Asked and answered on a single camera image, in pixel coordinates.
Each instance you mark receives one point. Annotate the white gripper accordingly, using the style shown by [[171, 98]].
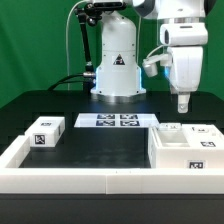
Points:
[[184, 42]]

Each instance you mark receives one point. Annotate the white cabinet door panel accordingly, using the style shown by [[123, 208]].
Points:
[[169, 126], [203, 136]]

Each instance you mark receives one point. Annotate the white cabinet body box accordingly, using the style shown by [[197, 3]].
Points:
[[170, 149]]

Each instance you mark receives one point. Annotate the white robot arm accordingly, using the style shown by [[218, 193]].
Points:
[[118, 77]]

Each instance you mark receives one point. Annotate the white cabinet top block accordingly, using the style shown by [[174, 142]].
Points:
[[46, 131]]

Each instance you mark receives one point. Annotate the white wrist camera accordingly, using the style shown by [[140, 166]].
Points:
[[150, 63]]

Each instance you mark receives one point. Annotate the white marker base plate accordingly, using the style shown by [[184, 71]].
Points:
[[115, 120]]

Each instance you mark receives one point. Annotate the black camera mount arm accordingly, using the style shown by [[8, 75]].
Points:
[[87, 16]]

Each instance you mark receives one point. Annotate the white U-shaped fence wall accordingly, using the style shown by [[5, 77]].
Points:
[[14, 179]]

